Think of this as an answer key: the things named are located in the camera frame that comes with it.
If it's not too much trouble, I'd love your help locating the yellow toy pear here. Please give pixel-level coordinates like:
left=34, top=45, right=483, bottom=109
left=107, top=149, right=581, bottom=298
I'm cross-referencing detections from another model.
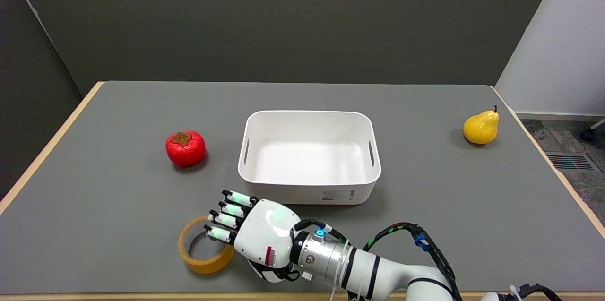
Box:
left=463, top=105, right=500, bottom=145

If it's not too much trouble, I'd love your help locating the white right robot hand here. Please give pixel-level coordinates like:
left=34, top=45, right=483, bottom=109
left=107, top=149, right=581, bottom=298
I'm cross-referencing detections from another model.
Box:
left=204, top=189, right=302, bottom=284

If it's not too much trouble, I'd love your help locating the short black wrist cable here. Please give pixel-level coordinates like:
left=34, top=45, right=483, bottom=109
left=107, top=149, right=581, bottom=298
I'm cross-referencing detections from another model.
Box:
left=289, top=218, right=350, bottom=246

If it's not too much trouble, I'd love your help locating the white plastic bin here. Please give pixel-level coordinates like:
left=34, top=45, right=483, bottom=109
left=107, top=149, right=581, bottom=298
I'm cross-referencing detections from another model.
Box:
left=237, top=110, right=382, bottom=206

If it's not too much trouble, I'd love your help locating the floor vent grille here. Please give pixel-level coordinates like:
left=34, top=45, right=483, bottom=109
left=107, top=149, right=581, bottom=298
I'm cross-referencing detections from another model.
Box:
left=545, top=152, right=597, bottom=173

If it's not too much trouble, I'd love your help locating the red toy persimmon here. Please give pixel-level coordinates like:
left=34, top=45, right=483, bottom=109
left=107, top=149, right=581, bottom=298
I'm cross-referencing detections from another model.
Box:
left=165, top=130, right=207, bottom=167

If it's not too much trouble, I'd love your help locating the braided black cable bundle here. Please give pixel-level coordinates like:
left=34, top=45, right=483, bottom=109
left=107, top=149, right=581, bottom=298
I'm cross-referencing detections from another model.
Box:
left=347, top=222, right=563, bottom=301

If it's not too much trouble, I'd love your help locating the yellow tape roll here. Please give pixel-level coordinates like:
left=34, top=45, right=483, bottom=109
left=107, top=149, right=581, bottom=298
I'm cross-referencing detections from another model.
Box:
left=177, top=215, right=236, bottom=275

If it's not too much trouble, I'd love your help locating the black chair caster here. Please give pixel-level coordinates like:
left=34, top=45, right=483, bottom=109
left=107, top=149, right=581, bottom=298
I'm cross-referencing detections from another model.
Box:
left=580, top=119, right=605, bottom=142

